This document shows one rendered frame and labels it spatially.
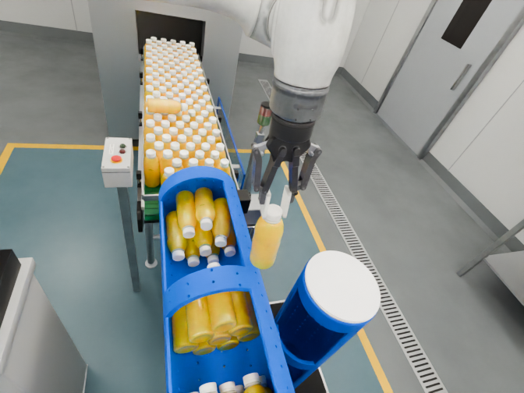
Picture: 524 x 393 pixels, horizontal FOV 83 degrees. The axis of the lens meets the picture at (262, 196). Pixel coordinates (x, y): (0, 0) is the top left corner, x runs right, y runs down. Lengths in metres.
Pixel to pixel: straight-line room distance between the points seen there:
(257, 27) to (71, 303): 1.94
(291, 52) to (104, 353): 1.85
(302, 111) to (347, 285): 0.77
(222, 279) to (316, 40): 0.56
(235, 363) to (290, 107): 0.74
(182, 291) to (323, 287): 0.50
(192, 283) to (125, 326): 1.32
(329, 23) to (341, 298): 0.86
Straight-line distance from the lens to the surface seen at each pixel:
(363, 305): 1.12
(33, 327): 1.24
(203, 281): 0.77
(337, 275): 1.13
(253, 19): 0.57
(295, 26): 0.44
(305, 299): 1.08
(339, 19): 0.45
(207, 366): 0.97
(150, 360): 1.99
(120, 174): 1.26
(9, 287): 1.09
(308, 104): 0.47
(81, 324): 2.12
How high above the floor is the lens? 1.90
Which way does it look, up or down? 43 degrees down
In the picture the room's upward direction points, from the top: 17 degrees clockwise
